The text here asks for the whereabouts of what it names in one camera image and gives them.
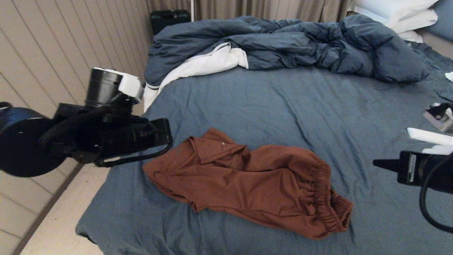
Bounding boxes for brown shorts with white print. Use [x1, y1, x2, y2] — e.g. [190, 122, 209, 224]
[142, 127, 354, 240]

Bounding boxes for white flat paper strip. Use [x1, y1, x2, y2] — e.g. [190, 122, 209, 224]
[407, 127, 453, 146]

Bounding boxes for dark green suitcase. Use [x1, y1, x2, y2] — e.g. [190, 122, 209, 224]
[150, 10, 191, 35]

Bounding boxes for blue bed sheet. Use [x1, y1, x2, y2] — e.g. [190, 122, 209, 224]
[75, 42, 453, 255]

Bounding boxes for beige mattress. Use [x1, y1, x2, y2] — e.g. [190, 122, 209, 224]
[416, 30, 453, 59]

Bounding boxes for small white pillow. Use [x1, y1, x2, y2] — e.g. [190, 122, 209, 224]
[398, 30, 424, 44]

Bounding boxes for crumpled dark blue duvet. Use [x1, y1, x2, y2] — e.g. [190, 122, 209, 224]
[144, 14, 430, 87]

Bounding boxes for flat white pillow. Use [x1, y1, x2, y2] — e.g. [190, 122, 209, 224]
[388, 8, 439, 34]

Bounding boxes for blue pillow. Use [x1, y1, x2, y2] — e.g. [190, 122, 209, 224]
[425, 0, 453, 41]

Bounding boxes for large white pillow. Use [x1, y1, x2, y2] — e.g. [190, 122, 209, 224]
[354, 0, 441, 27]

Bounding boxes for beige curtain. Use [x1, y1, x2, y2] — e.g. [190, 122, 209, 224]
[147, 0, 354, 22]

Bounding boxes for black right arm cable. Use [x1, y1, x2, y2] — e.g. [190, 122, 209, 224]
[419, 154, 453, 233]

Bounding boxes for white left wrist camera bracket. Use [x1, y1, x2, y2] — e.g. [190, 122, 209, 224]
[103, 67, 145, 103]

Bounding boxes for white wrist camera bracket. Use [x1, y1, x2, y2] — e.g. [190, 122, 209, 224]
[103, 67, 145, 103]
[421, 103, 453, 155]

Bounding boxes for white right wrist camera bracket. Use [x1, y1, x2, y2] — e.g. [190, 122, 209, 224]
[421, 103, 453, 155]

